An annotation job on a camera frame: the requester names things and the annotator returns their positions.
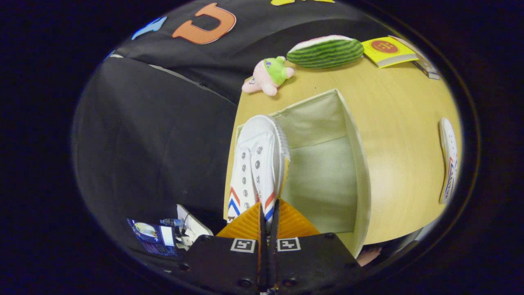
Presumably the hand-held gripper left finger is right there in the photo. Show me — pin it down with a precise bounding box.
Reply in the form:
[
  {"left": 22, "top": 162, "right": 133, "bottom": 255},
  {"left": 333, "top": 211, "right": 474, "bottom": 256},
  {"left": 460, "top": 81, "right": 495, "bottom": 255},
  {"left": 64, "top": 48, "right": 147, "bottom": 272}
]
[{"left": 176, "top": 203, "right": 267, "bottom": 295}]

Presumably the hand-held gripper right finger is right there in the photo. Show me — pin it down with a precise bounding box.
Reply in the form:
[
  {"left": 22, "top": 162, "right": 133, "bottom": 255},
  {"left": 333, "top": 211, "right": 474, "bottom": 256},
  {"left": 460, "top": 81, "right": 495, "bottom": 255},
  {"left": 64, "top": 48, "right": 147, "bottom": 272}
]
[{"left": 269, "top": 200, "right": 363, "bottom": 293}]

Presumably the pale green storage box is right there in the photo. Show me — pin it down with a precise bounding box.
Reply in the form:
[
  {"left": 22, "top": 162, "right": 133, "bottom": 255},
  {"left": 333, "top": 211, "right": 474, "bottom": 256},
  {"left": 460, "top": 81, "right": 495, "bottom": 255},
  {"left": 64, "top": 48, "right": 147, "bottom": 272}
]
[{"left": 224, "top": 88, "right": 371, "bottom": 258}]

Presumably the white striped canvas shoe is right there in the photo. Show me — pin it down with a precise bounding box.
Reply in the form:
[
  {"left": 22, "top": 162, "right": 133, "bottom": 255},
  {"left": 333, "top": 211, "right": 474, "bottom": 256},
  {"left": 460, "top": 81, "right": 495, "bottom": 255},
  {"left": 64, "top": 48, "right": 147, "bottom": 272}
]
[
  {"left": 439, "top": 118, "right": 458, "bottom": 204},
  {"left": 226, "top": 115, "right": 291, "bottom": 232}
]

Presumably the open laptop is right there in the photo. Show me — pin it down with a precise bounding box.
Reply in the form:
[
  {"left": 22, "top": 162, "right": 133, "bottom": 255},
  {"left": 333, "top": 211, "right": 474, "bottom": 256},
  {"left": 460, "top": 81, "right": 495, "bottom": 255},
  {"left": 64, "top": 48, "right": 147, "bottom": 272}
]
[{"left": 127, "top": 218, "right": 177, "bottom": 257}]

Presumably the white side table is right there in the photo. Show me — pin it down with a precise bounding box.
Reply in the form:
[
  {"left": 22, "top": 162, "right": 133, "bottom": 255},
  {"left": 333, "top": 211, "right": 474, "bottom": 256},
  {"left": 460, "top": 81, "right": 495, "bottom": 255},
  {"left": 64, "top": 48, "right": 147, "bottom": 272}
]
[{"left": 176, "top": 204, "right": 214, "bottom": 247}]

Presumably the black backdrop cloth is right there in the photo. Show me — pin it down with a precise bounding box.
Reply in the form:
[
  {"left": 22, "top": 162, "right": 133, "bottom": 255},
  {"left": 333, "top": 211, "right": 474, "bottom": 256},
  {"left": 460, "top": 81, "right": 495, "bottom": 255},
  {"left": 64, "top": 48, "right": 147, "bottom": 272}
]
[{"left": 72, "top": 0, "right": 393, "bottom": 254}]

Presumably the pink and green plush toy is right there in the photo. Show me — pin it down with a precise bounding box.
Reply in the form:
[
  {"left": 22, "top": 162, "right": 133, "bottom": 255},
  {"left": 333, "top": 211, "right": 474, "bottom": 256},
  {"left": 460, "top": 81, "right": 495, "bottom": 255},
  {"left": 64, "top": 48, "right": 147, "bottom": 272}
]
[{"left": 242, "top": 56, "right": 294, "bottom": 96}]

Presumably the watermelon slice plush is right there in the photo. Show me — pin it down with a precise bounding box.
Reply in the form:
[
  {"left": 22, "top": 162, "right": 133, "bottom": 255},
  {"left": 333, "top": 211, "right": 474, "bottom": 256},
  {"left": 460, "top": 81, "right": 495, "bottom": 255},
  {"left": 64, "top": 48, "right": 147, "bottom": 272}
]
[{"left": 286, "top": 35, "right": 364, "bottom": 69}]

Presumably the yellow book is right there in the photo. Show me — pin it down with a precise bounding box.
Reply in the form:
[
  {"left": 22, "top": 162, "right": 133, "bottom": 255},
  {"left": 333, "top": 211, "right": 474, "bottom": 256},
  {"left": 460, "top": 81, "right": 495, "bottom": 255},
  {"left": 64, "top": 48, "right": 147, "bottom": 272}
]
[{"left": 361, "top": 36, "right": 419, "bottom": 68}]

